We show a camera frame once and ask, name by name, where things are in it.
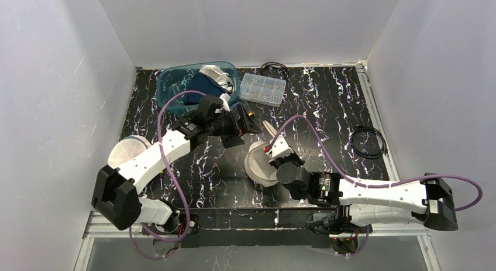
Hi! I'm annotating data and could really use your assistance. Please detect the dark blue lace bra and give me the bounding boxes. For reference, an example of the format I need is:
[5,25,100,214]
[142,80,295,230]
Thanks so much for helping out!
[182,73,232,106]

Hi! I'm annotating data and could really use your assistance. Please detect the teal plastic bin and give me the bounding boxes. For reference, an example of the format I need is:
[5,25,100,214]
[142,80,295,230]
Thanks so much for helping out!
[156,61,240,108]

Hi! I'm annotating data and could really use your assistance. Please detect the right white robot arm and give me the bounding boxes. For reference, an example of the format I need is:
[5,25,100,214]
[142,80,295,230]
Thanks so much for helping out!
[269,153,458,233]

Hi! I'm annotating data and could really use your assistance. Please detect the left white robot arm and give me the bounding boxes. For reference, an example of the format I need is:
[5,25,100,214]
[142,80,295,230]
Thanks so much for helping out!
[91,95,261,230]

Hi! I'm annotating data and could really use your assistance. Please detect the clear plastic screw box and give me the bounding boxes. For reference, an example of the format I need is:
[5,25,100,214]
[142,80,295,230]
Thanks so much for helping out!
[239,73,287,107]

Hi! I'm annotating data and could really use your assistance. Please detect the white cloth in bin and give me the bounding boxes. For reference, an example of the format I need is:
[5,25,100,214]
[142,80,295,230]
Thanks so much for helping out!
[199,64,234,94]

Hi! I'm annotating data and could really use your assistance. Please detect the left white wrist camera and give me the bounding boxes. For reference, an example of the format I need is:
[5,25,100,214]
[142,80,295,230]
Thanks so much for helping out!
[219,93,231,112]

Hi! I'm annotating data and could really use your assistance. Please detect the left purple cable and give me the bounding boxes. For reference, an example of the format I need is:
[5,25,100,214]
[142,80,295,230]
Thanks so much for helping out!
[129,90,206,260]

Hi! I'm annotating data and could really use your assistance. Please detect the purple cable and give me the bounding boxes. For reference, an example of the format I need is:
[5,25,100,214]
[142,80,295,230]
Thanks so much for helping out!
[129,90,206,260]
[267,115,484,212]

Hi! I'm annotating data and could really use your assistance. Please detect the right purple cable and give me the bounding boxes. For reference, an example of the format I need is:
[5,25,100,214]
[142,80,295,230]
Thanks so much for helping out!
[267,115,484,212]

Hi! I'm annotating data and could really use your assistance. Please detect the black cable coil rear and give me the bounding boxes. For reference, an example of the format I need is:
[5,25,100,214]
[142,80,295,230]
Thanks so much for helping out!
[260,62,290,80]

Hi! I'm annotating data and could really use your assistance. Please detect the black cable coil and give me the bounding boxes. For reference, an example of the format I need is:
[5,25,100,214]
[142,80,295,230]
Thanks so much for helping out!
[260,62,290,80]
[350,125,387,160]

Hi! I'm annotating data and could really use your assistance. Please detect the black cable coil right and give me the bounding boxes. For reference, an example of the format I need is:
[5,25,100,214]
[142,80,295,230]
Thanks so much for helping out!
[350,125,387,160]

